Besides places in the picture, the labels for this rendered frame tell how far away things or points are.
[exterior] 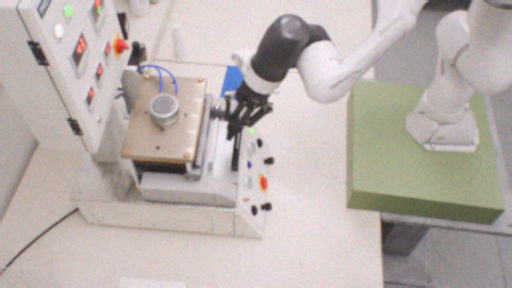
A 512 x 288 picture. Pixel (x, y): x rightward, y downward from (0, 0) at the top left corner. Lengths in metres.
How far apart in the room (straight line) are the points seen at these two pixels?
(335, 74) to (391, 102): 0.66
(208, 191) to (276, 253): 0.32
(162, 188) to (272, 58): 0.47
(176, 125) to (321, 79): 0.41
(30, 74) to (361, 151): 0.96
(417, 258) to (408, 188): 0.91
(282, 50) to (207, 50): 0.97
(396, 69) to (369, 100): 1.42
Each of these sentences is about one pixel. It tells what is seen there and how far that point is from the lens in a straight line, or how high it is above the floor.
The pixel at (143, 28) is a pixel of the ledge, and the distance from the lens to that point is 1.95.
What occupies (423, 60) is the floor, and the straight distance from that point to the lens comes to 3.10.
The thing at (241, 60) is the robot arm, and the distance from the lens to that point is 1.04.
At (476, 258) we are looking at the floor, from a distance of 2.42.
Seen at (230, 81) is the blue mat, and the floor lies 0.75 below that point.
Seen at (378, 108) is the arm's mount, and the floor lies 0.87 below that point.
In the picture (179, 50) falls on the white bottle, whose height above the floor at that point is 0.80.
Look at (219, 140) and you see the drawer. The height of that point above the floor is 0.97.
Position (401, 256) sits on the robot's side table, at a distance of 2.28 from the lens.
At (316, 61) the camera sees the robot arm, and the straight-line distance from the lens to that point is 0.97.
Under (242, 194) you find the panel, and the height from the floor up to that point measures 0.90.
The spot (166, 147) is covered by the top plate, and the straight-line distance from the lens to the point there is 1.14.
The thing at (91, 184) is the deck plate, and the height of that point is 0.93.
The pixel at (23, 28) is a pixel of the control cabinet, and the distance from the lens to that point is 0.87.
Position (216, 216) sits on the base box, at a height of 0.88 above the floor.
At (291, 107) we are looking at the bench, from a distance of 1.68.
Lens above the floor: 2.03
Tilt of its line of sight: 54 degrees down
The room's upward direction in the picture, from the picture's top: 2 degrees counter-clockwise
